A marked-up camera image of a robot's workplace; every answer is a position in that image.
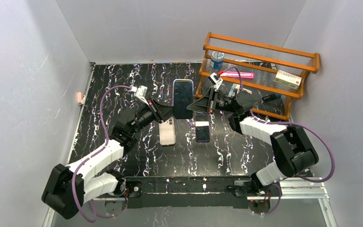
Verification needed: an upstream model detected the bare black phone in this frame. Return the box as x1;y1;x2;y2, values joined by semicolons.
195;114;210;142

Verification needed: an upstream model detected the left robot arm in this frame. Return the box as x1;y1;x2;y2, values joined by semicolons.
41;99;173;219

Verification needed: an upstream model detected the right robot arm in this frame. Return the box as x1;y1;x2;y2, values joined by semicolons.
186;88;319;192

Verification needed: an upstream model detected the purple capped white marker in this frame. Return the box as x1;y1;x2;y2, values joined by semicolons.
186;119;194;128

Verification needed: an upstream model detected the light blue stapler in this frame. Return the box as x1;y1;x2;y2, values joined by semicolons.
228;84;239;97

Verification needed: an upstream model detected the blue white round jar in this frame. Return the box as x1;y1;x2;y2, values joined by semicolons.
210;51;225;69

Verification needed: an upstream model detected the orange wooden shelf rack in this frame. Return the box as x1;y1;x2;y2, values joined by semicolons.
195;32;320;120

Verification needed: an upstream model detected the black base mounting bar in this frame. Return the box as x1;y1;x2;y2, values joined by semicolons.
125;176;262;209

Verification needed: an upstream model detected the white red small box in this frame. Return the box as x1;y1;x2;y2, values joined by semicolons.
274;70;302;90

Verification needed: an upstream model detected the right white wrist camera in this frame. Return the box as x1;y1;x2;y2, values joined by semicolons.
208;73;223;91

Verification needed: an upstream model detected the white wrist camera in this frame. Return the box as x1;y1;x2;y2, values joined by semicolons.
208;73;223;91
131;86;148;105

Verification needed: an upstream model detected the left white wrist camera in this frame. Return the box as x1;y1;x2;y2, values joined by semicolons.
131;86;148;105

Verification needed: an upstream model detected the pink wall clip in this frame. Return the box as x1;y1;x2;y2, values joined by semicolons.
77;92;86;105

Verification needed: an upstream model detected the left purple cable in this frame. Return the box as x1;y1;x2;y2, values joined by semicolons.
71;85;137;224

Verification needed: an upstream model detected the purple cable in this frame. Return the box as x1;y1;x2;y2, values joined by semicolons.
71;85;137;224
219;66;336;217

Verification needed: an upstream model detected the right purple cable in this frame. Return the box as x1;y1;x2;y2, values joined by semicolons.
219;66;336;217

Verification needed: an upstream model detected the aluminium frame rail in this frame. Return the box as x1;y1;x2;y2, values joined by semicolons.
79;177;328;204

